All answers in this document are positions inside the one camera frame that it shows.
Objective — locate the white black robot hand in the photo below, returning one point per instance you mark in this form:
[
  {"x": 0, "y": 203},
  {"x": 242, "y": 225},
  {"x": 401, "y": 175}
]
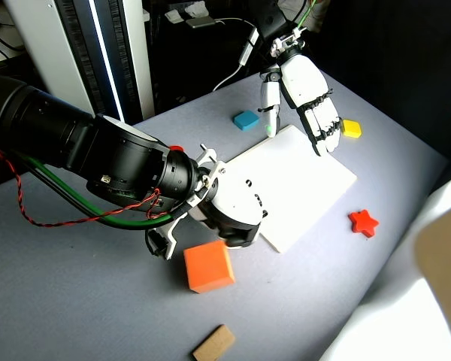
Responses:
[
  {"x": 304, "y": 82},
  {"x": 237, "y": 210}
]

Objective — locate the white cutting board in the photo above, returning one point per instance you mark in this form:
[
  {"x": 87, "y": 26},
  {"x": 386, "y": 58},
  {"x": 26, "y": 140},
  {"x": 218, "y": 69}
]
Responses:
[{"x": 308, "y": 176}]

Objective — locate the orange cube block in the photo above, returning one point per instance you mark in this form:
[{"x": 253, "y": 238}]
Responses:
[{"x": 208, "y": 267}]

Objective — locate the yellow block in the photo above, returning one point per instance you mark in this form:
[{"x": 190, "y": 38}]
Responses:
[{"x": 352, "y": 128}]

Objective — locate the blue block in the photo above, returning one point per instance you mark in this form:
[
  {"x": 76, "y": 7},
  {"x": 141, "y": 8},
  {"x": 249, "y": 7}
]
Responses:
[{"x": 246, "y": 120}]

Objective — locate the person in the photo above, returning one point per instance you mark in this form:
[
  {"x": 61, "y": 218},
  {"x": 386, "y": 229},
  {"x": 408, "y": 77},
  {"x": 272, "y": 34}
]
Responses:
[{"x": 320, "y": 13}]

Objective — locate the grey power bank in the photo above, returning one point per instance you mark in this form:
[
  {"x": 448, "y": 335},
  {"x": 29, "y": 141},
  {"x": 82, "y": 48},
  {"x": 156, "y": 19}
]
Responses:
[{"x": 200, "y": 22}]

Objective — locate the red star block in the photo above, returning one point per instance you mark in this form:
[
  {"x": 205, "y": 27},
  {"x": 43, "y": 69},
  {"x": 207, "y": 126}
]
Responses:
[{"x": 362, "y": 222}]

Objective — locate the tan wooden flat block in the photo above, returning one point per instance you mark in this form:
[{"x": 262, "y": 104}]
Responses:
[{"x": 214, "y": 344}]

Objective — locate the white charger plug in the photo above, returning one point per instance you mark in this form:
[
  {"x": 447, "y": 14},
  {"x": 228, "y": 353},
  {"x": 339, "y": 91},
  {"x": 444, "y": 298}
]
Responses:
[{"x": 174, "y": 16}]

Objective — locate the grey table cloth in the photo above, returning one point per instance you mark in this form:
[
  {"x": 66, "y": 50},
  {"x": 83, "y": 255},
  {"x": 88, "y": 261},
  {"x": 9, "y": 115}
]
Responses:
[{"x": 79, "y": 301}]

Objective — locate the white column with black strips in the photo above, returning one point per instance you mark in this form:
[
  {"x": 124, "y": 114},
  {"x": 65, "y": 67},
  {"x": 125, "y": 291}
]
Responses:
[{"x": 45, "y": 45}]

